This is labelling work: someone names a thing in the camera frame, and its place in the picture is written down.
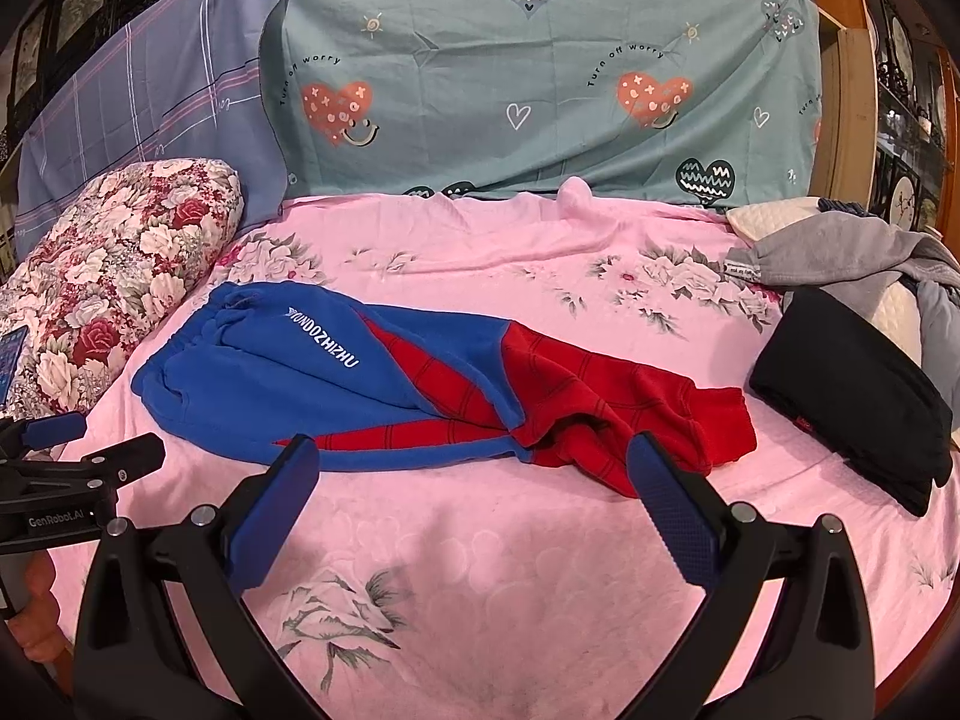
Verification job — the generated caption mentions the blue and red pants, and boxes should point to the blue and red pants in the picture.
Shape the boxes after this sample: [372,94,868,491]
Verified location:
[132,281,757,494]

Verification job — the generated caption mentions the person's left hand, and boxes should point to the person's left hand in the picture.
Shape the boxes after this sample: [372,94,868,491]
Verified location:
[8,551,67,663]

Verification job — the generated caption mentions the blue smartphone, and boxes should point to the blue smartphone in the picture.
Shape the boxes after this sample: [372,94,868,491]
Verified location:
[0,325,29,406]

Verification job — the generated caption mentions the red floral folded quilt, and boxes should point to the red floral folded quilt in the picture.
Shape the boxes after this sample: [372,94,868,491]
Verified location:
[2,158,244,418]

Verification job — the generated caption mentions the black folded garment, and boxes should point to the black folded garment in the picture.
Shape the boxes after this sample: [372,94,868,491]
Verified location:
[748,286,952,517]

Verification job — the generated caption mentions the cream quilted pillow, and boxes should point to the cream quilted pillow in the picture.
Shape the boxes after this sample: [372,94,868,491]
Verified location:
[726,197,923,364]

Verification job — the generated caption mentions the grey sweatshirt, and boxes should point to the grey sweatshirt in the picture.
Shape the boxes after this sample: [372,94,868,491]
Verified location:
[721,211,958,319]

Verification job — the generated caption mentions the dark display cabinet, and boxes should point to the dark display cabinet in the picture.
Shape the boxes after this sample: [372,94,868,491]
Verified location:
[866,0,953,239]

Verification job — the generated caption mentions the teal heart print sheet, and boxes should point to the teal heart print sheet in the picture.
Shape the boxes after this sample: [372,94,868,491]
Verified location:
[260,0,822,208]

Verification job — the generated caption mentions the wooden bed frame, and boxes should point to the wooden bed frame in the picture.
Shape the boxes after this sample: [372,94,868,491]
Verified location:
[811,0,878,206]

